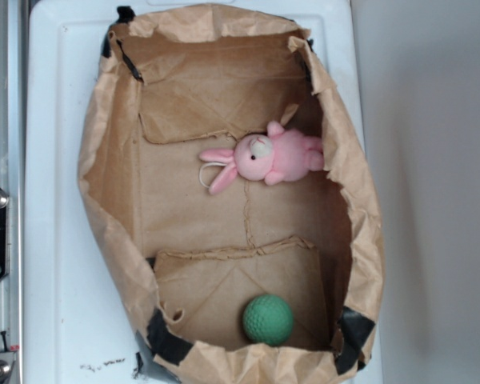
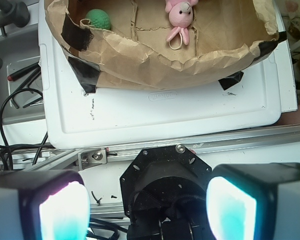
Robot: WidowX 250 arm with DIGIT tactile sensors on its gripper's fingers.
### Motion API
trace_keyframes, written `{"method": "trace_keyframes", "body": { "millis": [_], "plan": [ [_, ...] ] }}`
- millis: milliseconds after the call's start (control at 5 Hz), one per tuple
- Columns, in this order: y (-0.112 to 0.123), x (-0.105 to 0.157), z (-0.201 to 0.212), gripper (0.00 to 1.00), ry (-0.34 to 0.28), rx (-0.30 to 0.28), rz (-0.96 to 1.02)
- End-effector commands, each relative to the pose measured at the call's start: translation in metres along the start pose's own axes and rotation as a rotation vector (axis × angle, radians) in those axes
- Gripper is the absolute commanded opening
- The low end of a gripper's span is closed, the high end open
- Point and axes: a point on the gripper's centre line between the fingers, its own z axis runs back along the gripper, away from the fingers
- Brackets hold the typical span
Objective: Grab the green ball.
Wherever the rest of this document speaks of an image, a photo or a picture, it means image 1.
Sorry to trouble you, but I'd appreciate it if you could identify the green dimpled foam ball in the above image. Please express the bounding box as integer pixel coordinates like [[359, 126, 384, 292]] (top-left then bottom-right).
[[242, 294, 294, 346]]

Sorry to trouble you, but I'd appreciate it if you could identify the pink plush bunny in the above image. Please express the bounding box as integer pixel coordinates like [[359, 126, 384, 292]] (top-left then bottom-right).
[[199, 121, 325, 195]]

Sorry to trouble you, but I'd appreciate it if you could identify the brown paper bag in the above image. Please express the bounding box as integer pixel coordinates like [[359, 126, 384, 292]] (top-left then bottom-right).
[[78, 4, 384, 383]]

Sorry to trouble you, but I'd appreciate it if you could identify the aluminium frame rail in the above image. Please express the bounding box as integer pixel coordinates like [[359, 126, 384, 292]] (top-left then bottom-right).
[[0, 0, 27, 384]]

